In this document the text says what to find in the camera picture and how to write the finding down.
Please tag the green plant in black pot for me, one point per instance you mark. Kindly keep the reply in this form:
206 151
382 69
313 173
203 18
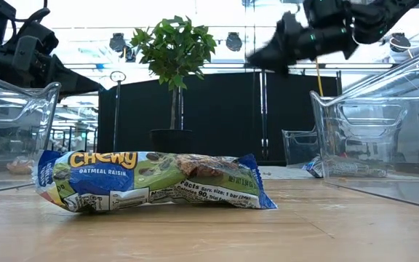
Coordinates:
175 51

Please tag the Chewy oatmeal raisin granola bar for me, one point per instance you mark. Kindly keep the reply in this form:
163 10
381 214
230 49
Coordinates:
140 182

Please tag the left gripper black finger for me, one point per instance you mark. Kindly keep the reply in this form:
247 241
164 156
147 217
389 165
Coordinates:
67 78
65 94

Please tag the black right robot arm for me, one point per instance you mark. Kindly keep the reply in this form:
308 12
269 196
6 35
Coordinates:
380 18

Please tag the round grey lamp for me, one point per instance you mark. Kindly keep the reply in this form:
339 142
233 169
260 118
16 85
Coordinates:
118 42
399 42
234 41

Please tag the clear plastic bin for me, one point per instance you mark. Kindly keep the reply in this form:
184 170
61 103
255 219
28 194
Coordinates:
16 123
298 145
395 138

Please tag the black partition screen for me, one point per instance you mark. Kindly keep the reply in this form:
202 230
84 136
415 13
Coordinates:
224 116
293 109

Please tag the pale blue gold granola bar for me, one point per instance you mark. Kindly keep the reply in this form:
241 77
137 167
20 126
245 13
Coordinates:
20 165

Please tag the bright blue granola bar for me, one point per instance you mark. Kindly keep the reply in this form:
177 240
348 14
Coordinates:
313 168

